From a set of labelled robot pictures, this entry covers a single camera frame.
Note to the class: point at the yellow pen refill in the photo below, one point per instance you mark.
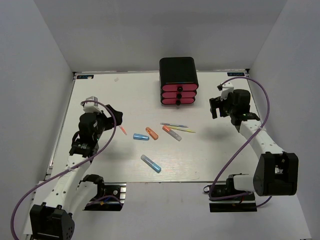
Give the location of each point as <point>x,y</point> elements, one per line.
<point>182,129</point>

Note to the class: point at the pink pen refill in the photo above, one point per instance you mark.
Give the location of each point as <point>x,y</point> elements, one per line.
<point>123,130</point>

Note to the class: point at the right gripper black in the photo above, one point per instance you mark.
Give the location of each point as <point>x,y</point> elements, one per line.
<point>215,103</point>

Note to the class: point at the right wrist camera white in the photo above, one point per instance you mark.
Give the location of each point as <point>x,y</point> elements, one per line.
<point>225,89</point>

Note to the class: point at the pink drawer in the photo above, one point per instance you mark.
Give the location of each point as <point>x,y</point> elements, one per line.
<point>177,102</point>
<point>179,87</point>
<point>176,94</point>

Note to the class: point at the right corner label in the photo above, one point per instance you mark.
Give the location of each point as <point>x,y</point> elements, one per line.
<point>236,74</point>

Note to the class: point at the orange clear lead case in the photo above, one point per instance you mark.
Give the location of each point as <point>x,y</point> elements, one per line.
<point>171,133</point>

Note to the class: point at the blue pen refill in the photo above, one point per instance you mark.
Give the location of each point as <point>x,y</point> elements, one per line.
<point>174,125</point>

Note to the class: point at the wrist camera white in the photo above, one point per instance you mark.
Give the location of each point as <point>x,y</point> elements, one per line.
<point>225,89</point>
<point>90,105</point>

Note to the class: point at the corner label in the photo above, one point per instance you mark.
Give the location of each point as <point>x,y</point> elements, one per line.
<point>85,77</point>
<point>236,74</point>

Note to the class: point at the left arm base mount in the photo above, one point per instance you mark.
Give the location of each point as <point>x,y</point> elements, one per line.
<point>112,200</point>

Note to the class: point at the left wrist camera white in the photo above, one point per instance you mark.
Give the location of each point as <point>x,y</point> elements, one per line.
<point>90,105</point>

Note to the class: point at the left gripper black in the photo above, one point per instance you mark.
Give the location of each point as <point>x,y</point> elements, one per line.
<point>118,115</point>

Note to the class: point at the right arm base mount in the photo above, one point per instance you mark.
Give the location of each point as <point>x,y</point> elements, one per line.
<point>239,204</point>

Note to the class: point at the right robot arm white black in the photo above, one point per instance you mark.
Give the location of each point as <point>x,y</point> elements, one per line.
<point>276,173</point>

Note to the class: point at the blue clear lead case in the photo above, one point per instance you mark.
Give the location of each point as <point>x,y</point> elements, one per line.
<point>150,163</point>

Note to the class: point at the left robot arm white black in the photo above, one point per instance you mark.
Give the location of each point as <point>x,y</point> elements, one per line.
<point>54,218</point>

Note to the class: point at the black drawer cabinet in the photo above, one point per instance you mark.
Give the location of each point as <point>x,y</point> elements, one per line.
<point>177,70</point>

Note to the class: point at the left corner label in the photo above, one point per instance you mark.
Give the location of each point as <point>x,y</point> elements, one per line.
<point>85,77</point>

